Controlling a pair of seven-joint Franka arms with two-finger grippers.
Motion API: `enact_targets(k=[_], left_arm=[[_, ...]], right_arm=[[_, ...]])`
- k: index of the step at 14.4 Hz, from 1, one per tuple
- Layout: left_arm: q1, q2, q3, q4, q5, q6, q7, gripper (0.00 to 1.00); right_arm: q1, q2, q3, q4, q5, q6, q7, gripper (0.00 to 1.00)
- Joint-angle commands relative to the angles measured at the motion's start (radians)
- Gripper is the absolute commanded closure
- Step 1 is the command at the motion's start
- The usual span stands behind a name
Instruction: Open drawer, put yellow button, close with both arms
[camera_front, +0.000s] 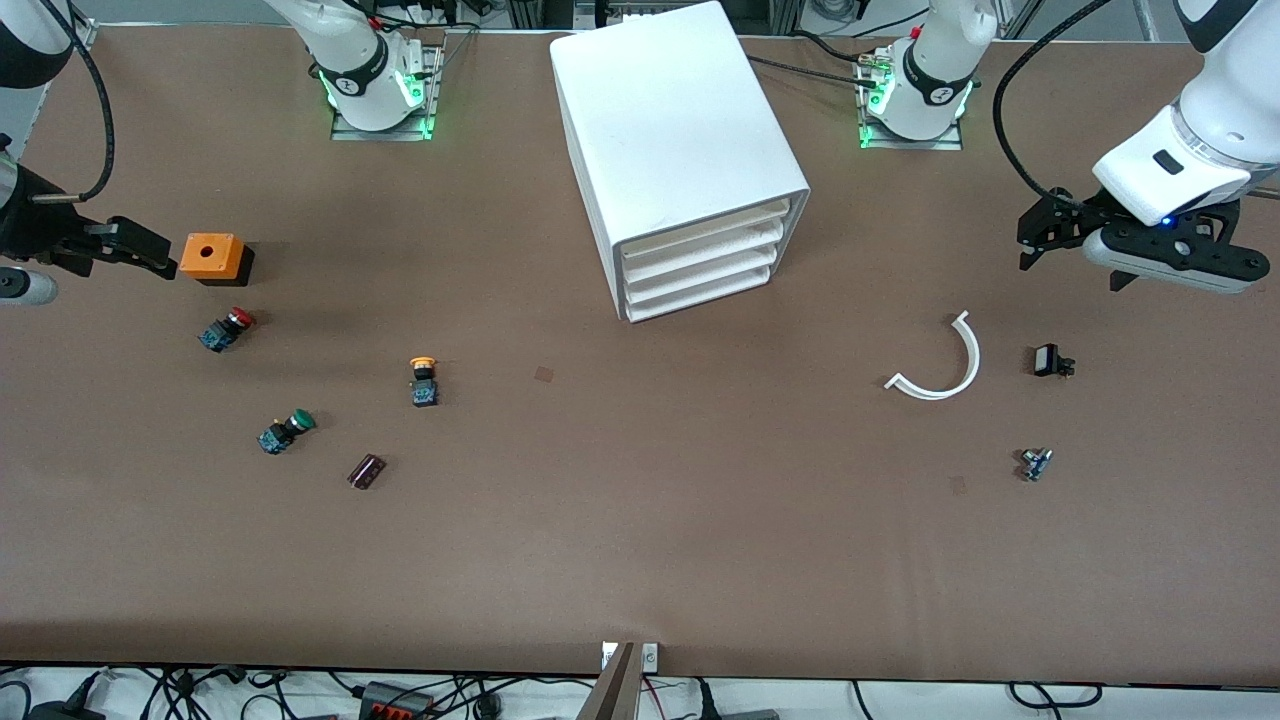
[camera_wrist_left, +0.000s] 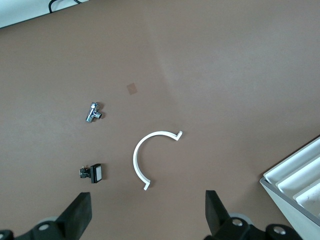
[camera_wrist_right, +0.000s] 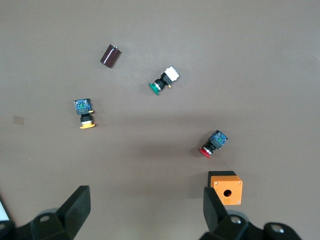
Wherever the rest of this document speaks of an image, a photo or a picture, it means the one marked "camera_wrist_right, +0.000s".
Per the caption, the beige tape patch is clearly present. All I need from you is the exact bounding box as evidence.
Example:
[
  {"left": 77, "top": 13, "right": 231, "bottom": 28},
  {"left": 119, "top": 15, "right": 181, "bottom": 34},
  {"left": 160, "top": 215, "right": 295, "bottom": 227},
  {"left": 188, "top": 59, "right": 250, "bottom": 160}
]
[{"left": 12, "top": 115, "right": 26, "bottom": 126}]

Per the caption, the orange button enclosure box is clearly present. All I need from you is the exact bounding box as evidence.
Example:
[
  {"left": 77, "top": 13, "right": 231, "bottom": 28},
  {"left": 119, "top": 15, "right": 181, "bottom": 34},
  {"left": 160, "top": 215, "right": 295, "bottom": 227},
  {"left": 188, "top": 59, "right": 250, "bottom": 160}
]
[{"left": 207, "top": 170, "right": 244, "bottom": 206}]

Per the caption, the red push button switch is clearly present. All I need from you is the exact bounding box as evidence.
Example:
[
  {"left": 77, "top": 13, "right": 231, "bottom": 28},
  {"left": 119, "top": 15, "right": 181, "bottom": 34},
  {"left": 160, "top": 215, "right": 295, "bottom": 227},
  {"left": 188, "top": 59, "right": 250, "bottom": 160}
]
[{"left": 198, "top": 129, "right": 229, "bottom": 160}]

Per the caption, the dark brown cylindrical capacitor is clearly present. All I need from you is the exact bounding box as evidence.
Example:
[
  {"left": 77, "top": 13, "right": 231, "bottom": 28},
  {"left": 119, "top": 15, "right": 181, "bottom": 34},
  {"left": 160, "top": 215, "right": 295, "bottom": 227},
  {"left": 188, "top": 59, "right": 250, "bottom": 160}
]
[{"left": 99, "top": 43, "right": 122, "bottom": 69}]

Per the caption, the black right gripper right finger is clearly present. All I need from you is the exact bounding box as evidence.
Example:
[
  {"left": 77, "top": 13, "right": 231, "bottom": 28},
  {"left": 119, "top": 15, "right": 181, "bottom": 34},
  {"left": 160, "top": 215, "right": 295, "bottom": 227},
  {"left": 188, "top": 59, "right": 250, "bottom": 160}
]
[{"left": 199, "top": 186, "right": 251, "bottom": 240}]

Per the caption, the green push button switch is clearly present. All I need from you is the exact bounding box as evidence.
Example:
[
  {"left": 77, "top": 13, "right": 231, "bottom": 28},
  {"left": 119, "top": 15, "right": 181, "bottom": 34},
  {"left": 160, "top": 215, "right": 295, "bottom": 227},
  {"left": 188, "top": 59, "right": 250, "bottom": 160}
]
[{"left": 148, "top": 65, "right": 181, "bottom": 96}]

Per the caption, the yellow push button switch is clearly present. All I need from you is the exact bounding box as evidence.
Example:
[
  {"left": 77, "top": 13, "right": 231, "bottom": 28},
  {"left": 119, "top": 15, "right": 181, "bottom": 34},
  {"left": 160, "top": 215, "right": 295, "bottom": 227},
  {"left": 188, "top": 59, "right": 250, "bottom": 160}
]
[{"left": 73, "top": 98, "right": 97, "bottom": 130}]

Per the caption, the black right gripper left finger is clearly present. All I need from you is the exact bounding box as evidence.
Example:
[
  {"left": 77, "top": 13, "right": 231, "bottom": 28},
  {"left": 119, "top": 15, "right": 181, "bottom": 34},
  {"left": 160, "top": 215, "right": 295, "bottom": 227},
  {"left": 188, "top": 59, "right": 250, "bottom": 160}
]
[{"left": 29, "top": 184, "right": 91, "bottom": 240}]

